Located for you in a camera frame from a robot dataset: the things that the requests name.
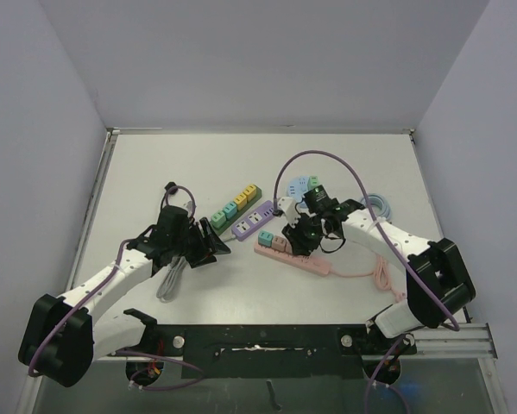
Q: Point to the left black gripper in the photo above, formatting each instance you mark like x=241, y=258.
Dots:
x=207, y=247

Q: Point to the yellow charger plug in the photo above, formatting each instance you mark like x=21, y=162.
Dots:
x=240, y=201
x=250, y=192

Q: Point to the green power strip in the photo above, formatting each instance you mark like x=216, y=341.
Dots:
x=239, y=214

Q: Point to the green charger plug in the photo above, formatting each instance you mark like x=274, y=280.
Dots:
x=312, y=182
x=218, y=219

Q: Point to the teal charger plug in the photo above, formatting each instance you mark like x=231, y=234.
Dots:
x=265, y=239
x=229, y=210

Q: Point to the purple power strip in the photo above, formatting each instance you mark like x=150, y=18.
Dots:
x=253, y=221

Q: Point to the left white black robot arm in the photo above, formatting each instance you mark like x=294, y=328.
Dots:
x=65, y=334

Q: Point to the pink power strip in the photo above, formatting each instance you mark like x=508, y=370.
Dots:
x=311, y=264

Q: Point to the aluminium frame rail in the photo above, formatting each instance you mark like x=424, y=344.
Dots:
x=142, y=173

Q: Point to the blue round power socket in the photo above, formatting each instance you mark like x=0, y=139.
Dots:
x=297, y=188

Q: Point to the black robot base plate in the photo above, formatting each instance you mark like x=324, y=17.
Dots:
x=347, y=351

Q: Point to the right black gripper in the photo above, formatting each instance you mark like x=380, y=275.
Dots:
x=301, y=237

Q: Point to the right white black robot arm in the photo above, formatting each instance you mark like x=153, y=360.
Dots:
x=438, y=283

